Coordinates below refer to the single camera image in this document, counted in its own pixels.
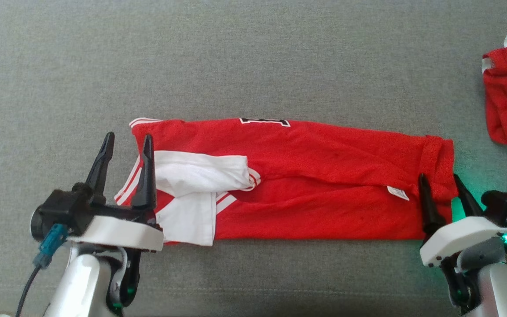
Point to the grey sofa seat cushion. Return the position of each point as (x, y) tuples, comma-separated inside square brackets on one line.
[(253, 57)]

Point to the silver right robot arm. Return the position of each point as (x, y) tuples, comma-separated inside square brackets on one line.
[(500, 286)]

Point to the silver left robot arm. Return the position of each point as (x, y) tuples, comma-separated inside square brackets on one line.
[(86, 286)]

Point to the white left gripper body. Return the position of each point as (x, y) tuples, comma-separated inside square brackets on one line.
[(117, 233)]

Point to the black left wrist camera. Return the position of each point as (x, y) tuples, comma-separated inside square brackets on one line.
[(60, 211)]

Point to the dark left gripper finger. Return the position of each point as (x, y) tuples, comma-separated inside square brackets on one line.
[(145, 180), (101, 171)]

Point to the red jersey with white sleeves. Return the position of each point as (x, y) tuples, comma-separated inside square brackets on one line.
[(324, 185)]

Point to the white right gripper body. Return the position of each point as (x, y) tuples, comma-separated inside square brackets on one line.
[(460, 237)]

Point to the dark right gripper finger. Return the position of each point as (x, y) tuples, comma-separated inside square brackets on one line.
[(429, 207), (467, 198)]

